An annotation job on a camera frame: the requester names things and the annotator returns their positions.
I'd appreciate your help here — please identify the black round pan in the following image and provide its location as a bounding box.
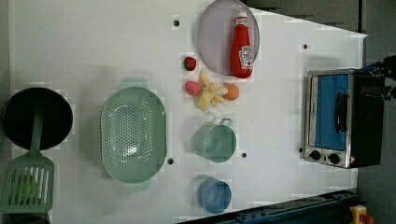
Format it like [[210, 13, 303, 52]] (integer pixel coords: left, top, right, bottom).
[[2, 88, 73, 150]]

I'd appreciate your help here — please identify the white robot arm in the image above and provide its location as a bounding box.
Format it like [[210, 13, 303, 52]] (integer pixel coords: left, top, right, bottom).
[[362, 55, 396, 100]]

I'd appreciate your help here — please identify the blue metal cup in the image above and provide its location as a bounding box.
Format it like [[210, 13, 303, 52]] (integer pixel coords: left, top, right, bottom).
[[197, 177, 232, 214]]

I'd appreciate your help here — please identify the green metal cup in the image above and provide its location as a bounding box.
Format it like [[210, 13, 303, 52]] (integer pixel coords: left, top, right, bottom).
[[193, 118, 236, 163]]

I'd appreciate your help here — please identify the grey round plate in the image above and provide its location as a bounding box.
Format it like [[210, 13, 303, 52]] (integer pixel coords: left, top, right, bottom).
[[196, 0, 260, 76]]

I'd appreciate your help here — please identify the yellow red clamp tool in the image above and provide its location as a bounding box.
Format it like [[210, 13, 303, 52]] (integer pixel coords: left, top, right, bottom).
[[349, 205, 375, 224]]

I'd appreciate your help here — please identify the green slotted spatula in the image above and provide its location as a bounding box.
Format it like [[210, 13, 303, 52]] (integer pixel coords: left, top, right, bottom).
[[1, 108, 54, 214]]

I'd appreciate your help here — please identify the blue metal frame rail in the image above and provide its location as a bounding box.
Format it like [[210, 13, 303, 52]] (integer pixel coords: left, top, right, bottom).
[[178, 190, 360, 224]]

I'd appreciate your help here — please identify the red plush ketchup bottle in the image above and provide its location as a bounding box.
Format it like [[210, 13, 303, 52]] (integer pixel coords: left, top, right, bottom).
[[231, 12, 254, 78]]

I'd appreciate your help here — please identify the yellow plush banana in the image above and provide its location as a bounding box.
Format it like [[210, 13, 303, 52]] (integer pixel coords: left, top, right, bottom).
[[198, 70, 228, 111]]

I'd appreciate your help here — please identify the silver toaster oven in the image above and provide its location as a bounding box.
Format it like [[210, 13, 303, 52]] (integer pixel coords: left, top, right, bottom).
[[303, 69, 385, 169]]

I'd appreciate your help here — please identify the small red strawberry toy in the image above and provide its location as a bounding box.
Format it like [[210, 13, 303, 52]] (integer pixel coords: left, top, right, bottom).
[[183, 57, 197, 71]]

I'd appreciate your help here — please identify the orange plush fruit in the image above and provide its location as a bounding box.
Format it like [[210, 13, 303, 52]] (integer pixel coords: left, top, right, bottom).
[[223, 84, 240, 101]]

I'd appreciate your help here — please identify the green plastic colander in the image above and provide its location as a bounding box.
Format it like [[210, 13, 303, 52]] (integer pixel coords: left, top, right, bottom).
[[100, 77, 167, 192]]

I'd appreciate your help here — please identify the pink plush strawberry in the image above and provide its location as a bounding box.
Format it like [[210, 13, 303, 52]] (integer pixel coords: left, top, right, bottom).
[[185, 81, 203, 97]]

